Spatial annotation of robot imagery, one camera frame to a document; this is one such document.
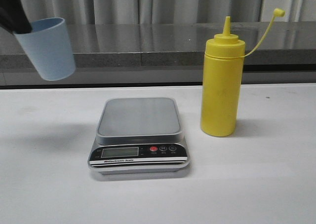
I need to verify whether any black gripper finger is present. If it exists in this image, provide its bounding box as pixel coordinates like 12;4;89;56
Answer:
0;0;32;35

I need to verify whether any light blue plastic cup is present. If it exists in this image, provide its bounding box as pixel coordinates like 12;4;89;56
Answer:
14;17;76;81

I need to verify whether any yellow squeeze bottle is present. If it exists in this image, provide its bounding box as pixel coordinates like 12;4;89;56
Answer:
200;8;286;138

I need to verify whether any silver electronic kitchen scale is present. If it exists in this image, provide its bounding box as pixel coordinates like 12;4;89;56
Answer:
87;97;190;175

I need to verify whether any white pleated curtain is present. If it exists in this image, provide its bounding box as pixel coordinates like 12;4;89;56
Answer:
21;0;316;24

